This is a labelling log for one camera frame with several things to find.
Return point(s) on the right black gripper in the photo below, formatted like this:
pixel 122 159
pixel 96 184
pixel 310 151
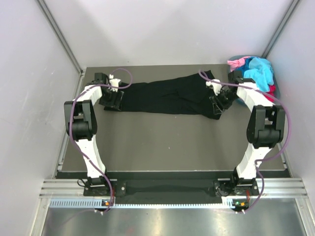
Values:
pixel 219 106

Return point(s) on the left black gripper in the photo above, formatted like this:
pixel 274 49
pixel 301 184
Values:
pixel 115 103

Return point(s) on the black t shirt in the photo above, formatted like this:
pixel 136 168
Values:
pixel 187 95

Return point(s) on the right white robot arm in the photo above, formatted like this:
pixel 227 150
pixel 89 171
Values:
pixel 265 129

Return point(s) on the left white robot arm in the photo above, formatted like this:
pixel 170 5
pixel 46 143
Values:
pixel 81 127

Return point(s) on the pink t shirt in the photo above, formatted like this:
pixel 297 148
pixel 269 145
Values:
pixel 234 64

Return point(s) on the dark blue t shirt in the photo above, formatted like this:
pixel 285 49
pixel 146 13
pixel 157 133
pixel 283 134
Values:
pixel 243 68

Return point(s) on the light cyan t shirt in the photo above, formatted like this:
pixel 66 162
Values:
pixel 261 71

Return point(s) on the red t shirt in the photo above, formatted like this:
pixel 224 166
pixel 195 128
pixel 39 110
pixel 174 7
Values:
pixel 271 93

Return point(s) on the blue-grey laundry basket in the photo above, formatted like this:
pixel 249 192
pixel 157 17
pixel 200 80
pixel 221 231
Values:
pixel 277 92

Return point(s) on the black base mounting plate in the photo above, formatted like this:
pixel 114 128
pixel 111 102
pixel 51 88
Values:
pixel 209 187

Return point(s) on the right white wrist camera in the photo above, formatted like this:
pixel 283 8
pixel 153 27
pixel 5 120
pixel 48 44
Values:
pixel 215 85

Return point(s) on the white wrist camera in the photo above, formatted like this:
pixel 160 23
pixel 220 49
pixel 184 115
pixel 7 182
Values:
pixel 114 83
pixel 215 85

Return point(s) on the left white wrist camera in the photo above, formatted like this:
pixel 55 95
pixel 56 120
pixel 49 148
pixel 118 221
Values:
pixel 114 83

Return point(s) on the grey slotted cable duct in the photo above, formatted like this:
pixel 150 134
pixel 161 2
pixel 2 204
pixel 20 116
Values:
pixel 103 203

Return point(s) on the left aluminium corner post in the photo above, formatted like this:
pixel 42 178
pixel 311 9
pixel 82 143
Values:
pixel 59 34

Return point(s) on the aluminium corner post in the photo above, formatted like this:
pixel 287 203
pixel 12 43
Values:
pixel 59 34
pixel 293 5

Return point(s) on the right aluminium corner post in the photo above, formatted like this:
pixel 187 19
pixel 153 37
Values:
pixel 293 5

